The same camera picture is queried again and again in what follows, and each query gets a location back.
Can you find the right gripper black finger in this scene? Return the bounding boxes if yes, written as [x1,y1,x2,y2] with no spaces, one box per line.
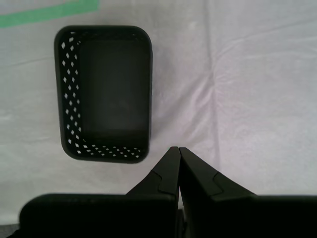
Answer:
[179,147,317,238]
[19,146,181,238]

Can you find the black perforated plastic basket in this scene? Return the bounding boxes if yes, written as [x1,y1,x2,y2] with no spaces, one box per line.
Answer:
[53,25,153,164]

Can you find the green tape strip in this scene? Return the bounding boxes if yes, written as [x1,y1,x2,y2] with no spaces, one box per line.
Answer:
[0,0,101,28]

